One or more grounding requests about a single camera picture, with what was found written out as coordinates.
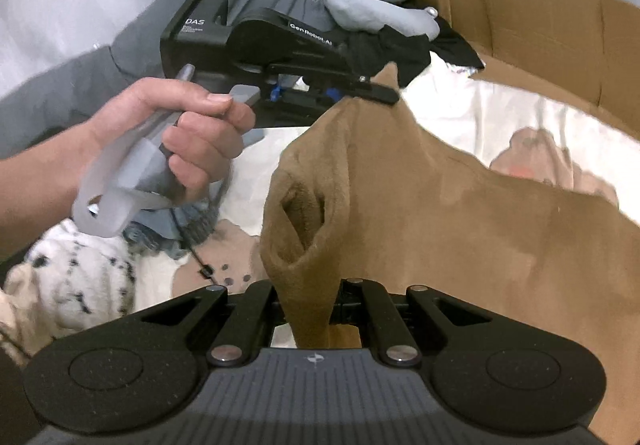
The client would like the person left forearm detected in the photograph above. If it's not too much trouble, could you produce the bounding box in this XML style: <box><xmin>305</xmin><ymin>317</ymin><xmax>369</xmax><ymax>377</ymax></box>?
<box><xmin>0</xmin><ymin>121</ymin><xmax>109</xmax><ymax>259</ymax></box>

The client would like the black garment by pillow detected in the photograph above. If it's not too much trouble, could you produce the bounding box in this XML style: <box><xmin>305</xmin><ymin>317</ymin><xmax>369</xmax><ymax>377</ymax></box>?
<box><xmin>345</xmin><ymin>18</ymin><xmax>485</xmax><ymax>88</ymax></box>

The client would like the blue denim garment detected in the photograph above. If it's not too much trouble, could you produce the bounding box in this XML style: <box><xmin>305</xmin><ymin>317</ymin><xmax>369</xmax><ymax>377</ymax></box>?
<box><xmin>122</xmin><ymin>179</ymin><xmax>228</xmax><ymax>260</ymax></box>

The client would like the brown printed t-shirt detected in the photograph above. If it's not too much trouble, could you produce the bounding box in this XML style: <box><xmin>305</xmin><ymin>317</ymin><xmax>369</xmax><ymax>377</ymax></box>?
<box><xmin>259</xmin><ymin>62</ymin><xmax>640</xmax><ymax>445</ymax></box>

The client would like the spotted white plush cloth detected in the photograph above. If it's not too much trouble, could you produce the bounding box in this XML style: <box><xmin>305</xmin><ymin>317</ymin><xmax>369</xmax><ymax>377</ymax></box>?
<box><xmin>1</xmin><ymin>220</ymin><xmax>136</xmax><ymax>367</ymax></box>

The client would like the grey pleated cloth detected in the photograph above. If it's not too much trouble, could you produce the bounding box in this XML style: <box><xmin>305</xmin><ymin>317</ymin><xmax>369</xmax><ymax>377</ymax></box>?
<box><xmin>1</xmin><ymin>0</ymin><xmax>335</xmax><ymax>158</ymax></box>

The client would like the brown cardboard box wall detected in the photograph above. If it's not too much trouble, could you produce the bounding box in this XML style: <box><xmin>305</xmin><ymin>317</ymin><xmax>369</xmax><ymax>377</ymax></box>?
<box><xmin>418</xmin><ymin>0</ymin><xmax>639</xmax><ymax>136</ymax></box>

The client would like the grey neck pillow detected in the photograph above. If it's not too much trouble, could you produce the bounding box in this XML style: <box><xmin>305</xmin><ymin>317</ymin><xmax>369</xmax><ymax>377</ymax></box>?
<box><xmin>320</xmin><ymin>0</ymin><xmax>440</xmax><ymax>41</ymax></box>

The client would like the person left hand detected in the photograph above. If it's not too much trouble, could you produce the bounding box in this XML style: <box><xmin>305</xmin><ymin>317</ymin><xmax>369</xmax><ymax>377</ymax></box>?
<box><xmin>88</xmin><ymin>78</ymin><xmax>256</xmax><ymax>202</ymax></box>

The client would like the white patterned bed sheet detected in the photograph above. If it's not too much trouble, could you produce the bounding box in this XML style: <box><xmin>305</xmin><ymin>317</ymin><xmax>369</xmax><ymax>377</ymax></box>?
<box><xmin>131</xmin><ymin>52</ymin><xmax>640</xmax><ymax>301</ymax></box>

